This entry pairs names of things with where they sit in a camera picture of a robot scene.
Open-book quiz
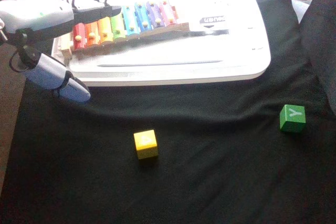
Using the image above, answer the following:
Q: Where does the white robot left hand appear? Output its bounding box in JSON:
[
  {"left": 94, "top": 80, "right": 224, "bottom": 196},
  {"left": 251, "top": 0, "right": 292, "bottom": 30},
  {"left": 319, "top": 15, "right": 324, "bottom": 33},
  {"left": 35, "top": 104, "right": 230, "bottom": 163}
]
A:
[{"left": 0, "top": 0, "right": 123, "bottom": 103}]

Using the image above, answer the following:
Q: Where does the rainbow wooden toy xylophone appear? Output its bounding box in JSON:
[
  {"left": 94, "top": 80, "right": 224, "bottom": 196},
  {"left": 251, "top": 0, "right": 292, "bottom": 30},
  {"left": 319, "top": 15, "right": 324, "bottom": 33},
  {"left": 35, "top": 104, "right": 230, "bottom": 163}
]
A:
[{"left": 59, "top": 0, "right": 190, "bottom": 61}]

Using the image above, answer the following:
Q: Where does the white plastic box lid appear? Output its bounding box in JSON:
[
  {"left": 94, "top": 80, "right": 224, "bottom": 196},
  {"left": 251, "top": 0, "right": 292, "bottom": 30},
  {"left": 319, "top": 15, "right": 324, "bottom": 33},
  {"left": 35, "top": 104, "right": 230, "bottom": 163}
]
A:
[{"left": 51, "top": 0, "right": 271, "bottom": 87}]

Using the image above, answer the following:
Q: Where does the green wooden letter block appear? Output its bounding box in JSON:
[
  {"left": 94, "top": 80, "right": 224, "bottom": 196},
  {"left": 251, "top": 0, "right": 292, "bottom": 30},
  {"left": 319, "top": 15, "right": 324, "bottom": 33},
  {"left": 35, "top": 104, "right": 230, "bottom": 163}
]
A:
[{"left": 279, "top": 104, "right": 307, "bottom": 133}]

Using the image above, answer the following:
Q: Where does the yellow wooden letter block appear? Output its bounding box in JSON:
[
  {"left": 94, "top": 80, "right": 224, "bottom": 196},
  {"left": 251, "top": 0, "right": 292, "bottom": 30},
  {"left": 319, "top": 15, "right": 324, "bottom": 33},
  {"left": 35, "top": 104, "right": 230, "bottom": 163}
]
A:
[{"left": 133, "top": 129, "right": 159, "bottom": 161}]

